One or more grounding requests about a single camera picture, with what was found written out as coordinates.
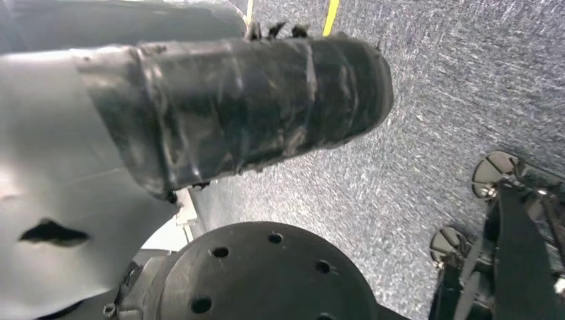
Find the black disc with holes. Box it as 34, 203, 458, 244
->
102, 221, 411, 320

